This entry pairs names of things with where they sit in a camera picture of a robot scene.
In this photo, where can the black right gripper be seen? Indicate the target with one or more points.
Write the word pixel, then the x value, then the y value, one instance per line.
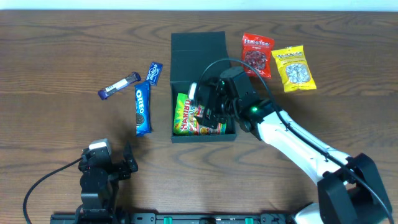
pixel 210 101

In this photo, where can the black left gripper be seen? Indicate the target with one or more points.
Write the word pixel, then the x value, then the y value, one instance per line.
pixel 115 167

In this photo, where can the Haribo gummy candy bag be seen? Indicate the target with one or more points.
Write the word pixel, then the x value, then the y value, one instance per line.
pixel 185 122

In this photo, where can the blue Oreo cookie pack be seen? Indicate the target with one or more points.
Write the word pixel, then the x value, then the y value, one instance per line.
pixel 142 94

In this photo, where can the red candy bag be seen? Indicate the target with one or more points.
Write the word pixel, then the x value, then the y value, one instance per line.
pixel 257 53

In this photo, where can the yellow candy bag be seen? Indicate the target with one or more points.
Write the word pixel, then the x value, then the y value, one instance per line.
pixel 293 69

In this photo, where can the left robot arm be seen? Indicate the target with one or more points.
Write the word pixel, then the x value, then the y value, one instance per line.
pixel 100 183

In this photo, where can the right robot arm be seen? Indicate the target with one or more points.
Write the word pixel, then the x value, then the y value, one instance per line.
pixel 350 189

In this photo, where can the blue Eclipse mint pack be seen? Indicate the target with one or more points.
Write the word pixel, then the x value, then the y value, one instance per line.
pixel 153 73

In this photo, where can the dark green gift box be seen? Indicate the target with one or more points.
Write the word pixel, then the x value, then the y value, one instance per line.
pixel 191 53

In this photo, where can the purple white candy bar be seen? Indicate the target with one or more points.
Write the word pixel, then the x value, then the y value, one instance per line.
pixel 105 93

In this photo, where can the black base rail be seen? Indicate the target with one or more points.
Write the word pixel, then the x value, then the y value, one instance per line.
pixel 152 218

